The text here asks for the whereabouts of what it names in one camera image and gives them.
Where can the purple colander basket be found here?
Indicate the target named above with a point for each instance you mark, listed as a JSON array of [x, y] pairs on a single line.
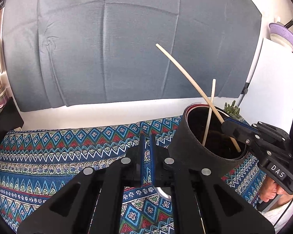
[[281, 35]]

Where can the wooden chopstick three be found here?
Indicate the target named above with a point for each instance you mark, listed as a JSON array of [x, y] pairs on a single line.
[[192, 81]]

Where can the small cactus white pot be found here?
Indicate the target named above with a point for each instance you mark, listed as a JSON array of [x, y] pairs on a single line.
[[233, 110]]

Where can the patterned blue tablecloth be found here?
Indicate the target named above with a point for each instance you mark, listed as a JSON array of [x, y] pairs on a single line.
[[35, 164]]

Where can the wooden chopstick one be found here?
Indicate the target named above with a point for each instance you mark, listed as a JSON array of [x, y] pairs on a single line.
[[209, 112]]

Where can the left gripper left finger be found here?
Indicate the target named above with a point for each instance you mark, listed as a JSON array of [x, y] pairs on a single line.
[[91, 202]]

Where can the white refrigerator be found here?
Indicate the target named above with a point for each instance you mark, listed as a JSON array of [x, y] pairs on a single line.
[[270, 93]]

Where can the grey cloth backdrop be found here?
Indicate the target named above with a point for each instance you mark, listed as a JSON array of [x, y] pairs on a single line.
[[72, 52]]

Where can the black cylindrical utensil holder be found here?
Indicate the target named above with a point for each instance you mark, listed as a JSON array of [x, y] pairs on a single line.
[[215, 151]]

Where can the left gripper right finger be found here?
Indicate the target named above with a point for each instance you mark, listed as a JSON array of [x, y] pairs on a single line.
[[201, 201]]

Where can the black chopsticks in basket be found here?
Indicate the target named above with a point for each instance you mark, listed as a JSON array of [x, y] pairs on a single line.
[[289, 24]]

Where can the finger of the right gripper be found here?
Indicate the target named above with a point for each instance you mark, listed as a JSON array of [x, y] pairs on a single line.
[[241, 122], [241, 132]]

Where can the person's right hand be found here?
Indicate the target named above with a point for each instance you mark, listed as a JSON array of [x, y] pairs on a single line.
[[270, 189]]

